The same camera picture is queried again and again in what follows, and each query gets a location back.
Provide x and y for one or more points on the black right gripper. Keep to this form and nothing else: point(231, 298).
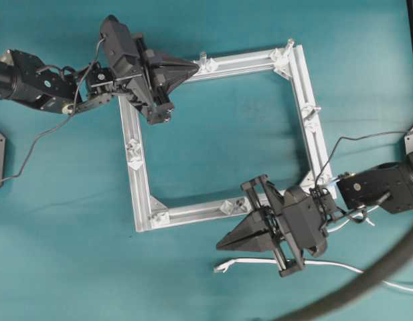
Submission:
point(265, 228)

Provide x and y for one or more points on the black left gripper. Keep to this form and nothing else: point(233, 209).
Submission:
point(160, 74)

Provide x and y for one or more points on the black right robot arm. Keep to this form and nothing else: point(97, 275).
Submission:
point(389, 186)

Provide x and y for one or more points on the metal pin top middle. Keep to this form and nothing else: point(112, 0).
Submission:
point(203, 60)

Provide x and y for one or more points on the metal pin top right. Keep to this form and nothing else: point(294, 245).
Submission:
point(288, 48)

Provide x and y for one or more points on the metal pin right middle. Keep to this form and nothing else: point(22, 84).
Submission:
point(310, 111)

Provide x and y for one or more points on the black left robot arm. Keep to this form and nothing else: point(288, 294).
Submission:
point(25, 79)

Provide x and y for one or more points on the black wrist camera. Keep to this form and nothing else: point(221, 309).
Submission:
point(119, 48)
point(305, 221)

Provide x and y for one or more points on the aluminium extrusion square frame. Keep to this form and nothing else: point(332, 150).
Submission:
point(240, 118)

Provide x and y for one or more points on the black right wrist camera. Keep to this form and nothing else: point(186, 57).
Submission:
point(305, 221)

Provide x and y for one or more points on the metal pin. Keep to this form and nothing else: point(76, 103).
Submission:
point(203, 60)
point(310, 111)
point(288, 48)

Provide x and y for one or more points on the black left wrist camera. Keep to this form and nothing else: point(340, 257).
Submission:
point(119, 48)

